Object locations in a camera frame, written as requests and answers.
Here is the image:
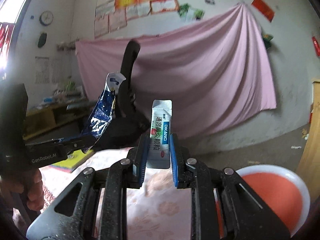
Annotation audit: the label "blue foil snack wrapper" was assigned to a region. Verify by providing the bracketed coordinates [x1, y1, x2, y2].
[81, 72, 126, 153]

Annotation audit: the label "wooden cabinet board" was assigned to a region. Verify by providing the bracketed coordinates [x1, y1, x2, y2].
[295, 77, 320, 183]

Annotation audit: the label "black office chair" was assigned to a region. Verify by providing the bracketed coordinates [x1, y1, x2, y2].
[93, 40, 150, 151]

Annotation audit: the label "pink hanging sheet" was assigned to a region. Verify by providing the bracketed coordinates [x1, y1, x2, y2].
[75, 2, 278, 140]

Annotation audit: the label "wooden desk shelf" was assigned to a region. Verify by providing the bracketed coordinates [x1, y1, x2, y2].
[22, 100, 95, 141]

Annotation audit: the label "round wall clock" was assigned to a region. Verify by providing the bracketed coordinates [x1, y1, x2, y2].
[39, 10, 54, 26]

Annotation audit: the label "yellow book stack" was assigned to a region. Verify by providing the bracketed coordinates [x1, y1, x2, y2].
[50, 150, 95, 173]

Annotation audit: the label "orange white trash basin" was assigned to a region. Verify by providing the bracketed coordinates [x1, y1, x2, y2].
[206, 165, 310, 239]

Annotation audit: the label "red paper wall sign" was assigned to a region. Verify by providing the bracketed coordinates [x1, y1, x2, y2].
[251, 0, 274, 22]

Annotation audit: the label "certificates on wall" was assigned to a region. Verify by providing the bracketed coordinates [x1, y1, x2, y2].
[94, 0, 192, 39]

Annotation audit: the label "person left hand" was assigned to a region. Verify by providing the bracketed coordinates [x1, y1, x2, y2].
[1, 169, 44, 211]

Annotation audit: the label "red hanging wall ornament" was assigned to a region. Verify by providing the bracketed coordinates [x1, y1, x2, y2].
[312, 36, 320, 57]

